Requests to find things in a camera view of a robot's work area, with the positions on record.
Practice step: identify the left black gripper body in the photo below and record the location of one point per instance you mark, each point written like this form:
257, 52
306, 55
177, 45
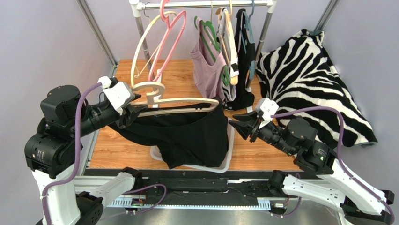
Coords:
101, 115

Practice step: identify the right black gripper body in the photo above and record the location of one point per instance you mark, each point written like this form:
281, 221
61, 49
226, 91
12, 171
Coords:
255, 127

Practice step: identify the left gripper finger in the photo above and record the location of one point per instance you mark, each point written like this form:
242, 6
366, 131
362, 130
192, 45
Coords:
135, 97
129, 115

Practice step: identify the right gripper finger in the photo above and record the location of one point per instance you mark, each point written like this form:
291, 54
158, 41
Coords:
244, 128
246, 117

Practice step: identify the cream plastic hanger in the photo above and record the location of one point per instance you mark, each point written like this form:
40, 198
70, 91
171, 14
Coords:
137, 7

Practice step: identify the black tank top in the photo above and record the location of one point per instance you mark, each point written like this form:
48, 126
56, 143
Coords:
183, 138

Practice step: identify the dark top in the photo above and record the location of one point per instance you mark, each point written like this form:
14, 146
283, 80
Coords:
207, 68

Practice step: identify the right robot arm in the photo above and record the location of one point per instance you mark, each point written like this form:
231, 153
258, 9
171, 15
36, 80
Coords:
360, 203

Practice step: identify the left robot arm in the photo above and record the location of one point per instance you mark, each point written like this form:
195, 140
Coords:
53, 155

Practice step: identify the tan hanger under striped top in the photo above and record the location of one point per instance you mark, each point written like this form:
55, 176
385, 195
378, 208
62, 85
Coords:
226, 36

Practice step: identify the zebra striped tank top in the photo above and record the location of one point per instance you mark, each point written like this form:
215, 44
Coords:
228, 89

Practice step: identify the teal plastic hanger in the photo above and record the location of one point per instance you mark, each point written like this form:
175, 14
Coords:
247, 26

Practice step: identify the zebra print blanket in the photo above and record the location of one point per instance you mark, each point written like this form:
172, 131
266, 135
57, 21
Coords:
300, 74

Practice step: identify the white clothes rack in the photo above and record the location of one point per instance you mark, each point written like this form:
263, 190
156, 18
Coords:
270, 4

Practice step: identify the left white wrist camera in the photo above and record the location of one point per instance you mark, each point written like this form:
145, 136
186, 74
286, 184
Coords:
118, 93

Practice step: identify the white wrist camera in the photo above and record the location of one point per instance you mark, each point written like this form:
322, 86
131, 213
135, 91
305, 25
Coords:
265, 109
118, 93

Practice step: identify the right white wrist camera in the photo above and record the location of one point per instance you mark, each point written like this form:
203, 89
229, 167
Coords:
265, 109

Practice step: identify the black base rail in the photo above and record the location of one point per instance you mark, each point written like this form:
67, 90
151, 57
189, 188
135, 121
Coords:
231, 189

